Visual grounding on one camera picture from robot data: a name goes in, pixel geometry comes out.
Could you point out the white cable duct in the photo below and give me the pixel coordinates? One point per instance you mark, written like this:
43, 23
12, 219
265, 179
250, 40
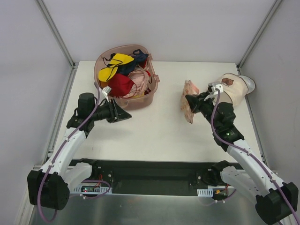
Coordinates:
210, 192
91, 190

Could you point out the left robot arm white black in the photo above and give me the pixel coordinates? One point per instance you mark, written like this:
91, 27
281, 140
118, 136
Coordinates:
52, 184

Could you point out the right white cable duct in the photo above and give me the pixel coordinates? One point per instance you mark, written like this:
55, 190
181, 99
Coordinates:
210, 192

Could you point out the left white cable duct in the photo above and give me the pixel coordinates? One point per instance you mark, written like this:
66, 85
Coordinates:
91, 190

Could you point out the cream bear laundry bag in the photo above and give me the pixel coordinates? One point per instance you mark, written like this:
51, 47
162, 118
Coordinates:
234, 89

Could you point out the right aluminium frame post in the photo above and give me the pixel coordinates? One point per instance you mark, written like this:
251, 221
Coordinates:
267, 19

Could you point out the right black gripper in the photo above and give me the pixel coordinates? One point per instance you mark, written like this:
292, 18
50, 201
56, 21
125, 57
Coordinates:
198, 103

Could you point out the pink plastic basket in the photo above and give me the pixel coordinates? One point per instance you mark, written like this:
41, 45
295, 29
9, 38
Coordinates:
126, 102

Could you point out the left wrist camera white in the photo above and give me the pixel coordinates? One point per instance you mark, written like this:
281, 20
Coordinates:
105, 92

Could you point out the yellow bra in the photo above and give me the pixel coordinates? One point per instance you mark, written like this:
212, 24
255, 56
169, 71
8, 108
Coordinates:
111, 69

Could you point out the navy blue bra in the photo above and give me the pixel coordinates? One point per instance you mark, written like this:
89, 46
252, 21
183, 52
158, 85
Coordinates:
138, 57

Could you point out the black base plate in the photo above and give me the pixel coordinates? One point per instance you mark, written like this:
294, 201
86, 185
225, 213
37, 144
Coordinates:
153, 178

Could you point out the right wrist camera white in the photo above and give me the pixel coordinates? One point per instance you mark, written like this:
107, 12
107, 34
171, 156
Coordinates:
214, 89

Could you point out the aluminium frame post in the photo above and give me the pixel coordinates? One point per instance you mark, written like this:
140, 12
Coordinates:
267, 19
55, 32

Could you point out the left aluminium frame post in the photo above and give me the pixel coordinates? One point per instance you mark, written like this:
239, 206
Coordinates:
55, 32

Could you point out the pink satin bra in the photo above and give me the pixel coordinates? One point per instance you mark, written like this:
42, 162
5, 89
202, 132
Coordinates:
140, 79

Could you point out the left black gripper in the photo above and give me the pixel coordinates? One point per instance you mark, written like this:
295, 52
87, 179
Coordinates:
113, 112

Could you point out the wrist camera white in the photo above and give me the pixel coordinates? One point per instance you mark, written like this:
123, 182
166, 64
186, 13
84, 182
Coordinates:
105, 92
214, 89

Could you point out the red bra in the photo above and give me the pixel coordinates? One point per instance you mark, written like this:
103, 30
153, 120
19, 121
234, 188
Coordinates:
120, 85

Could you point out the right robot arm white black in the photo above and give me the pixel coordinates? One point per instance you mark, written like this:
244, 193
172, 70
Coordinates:
274, 199

